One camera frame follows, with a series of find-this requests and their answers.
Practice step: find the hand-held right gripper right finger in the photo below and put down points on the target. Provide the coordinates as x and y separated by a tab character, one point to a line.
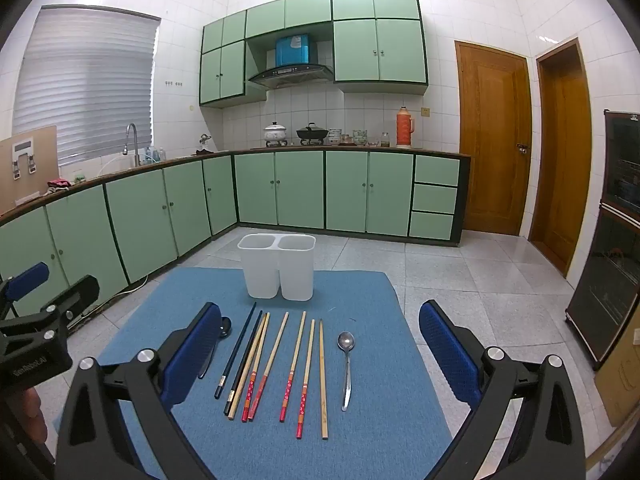
445	355

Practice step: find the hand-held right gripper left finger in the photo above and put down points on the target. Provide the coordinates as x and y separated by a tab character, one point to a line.
192	355

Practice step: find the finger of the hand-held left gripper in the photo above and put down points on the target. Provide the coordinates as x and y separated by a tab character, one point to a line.
27	277
75	295

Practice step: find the black spoon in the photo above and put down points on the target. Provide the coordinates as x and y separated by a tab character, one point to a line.
226	326

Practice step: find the black chopstick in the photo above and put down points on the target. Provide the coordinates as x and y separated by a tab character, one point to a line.
245	360
237	347

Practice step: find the white two-compartment utensil holder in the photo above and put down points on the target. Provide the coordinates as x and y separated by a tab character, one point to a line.
277	270

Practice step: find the plain bamboo chopstick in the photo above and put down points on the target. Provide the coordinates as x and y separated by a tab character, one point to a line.
323	380
250	365

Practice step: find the blue table mat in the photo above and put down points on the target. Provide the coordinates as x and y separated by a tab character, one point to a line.
360	310

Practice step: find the red cloth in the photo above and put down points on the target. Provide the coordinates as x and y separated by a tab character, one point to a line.
59	184

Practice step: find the wooden board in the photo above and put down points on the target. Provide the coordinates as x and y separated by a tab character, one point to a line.
46	180

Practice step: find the metal spoon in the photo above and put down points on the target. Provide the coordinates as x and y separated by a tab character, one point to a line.
346	345

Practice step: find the bottles by sink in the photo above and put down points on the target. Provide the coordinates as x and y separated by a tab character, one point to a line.
155	155

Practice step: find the metal kitchen faucet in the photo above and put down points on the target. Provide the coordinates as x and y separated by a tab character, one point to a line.
132	135

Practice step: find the cardboard box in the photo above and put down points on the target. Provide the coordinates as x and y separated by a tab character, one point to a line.
622	385

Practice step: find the black glass-front cabinet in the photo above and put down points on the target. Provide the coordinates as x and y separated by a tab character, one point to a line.
610	260

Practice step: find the green base cabinets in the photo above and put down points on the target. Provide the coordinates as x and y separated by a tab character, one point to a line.
300	190

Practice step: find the metal kettle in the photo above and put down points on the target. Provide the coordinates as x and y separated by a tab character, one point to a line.
205	142

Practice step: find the white window blind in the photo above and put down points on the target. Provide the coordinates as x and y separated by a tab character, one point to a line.
85	85

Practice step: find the glass jar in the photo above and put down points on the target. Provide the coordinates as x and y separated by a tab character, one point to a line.
385	140

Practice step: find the closed wooden door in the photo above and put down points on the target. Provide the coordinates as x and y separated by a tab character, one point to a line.
492	135

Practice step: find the wooden side door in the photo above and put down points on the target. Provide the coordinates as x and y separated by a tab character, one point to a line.
562	160

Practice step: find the orange thermos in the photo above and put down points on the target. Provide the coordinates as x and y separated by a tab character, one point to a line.
405	127

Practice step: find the patterned ceramic bowl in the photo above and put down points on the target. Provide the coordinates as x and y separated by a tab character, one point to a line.
359	137

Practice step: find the white enamel pot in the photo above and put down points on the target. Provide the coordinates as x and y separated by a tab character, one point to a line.
275	134

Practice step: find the stack of bowls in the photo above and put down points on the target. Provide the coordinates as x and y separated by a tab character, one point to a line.
335	136

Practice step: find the black wok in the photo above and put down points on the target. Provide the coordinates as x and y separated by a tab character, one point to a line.
312	134

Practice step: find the black range hood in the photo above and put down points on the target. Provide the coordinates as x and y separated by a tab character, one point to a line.
292	76

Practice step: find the blue hood cover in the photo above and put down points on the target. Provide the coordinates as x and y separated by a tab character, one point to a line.
294	50

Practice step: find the white clip bracket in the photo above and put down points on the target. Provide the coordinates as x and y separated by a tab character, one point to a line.
24	155

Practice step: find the green wall cabinets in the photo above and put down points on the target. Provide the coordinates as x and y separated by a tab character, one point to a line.
360	50

